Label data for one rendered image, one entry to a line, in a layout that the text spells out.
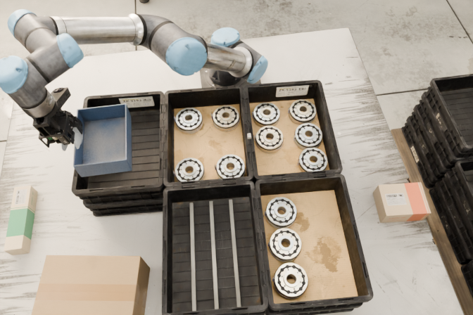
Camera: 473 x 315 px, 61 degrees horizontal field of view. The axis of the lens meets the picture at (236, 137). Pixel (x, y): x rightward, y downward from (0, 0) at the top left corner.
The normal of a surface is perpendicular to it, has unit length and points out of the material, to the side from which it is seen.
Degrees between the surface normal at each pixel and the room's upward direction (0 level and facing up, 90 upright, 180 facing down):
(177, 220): 0
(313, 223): 0
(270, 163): 0
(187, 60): 83
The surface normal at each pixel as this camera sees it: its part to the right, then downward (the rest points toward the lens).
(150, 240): -0.01, -0.51
